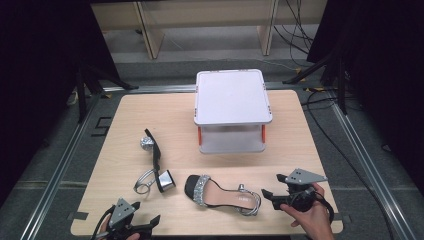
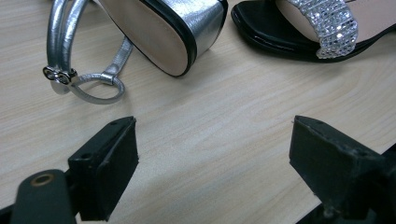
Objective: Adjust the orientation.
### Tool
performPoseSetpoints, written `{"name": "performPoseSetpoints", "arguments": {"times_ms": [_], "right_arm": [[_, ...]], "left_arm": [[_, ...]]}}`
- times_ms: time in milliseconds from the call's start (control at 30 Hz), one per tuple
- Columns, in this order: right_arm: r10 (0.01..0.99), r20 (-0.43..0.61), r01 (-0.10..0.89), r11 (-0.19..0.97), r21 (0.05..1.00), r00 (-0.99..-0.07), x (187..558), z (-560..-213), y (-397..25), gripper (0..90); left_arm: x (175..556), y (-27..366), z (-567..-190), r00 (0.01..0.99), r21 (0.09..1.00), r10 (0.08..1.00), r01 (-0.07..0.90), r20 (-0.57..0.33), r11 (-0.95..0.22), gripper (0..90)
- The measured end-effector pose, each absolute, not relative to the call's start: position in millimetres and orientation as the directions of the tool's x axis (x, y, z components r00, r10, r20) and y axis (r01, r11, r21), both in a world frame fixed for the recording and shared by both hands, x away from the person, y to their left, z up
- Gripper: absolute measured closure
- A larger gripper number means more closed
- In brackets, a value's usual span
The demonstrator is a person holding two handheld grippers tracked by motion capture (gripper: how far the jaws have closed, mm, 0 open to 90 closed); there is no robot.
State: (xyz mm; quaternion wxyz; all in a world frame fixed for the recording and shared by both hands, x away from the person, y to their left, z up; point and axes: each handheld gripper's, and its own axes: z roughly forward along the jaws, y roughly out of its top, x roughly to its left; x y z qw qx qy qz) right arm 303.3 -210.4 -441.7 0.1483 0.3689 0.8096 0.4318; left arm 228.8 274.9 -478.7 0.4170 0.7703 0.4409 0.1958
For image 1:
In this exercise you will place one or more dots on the black curtain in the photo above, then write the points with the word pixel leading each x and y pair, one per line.
pixel 40 66
pixel 383 66

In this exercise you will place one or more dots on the light wooden desk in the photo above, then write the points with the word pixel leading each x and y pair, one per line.
pixel 153 36

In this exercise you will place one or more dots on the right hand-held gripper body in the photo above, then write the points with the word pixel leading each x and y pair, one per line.
pixel 301 195

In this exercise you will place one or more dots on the black tape piece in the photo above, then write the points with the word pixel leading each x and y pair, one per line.
pixel 80 216
pixel 345 218

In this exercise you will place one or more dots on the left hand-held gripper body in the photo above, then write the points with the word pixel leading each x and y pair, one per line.
pixel 121 213

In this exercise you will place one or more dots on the person's left hand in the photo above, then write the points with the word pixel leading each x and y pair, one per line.
pixel 135 237

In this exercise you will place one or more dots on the person's right hand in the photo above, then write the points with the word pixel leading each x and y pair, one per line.
pixel 313 221

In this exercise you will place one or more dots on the black tripod stand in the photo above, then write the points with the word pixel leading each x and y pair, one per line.
pixel 341 86
pixel 81 90

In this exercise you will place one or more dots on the metal floor rail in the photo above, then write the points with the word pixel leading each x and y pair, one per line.
pixel 56 173
pixel 150 88
pixel 370 166

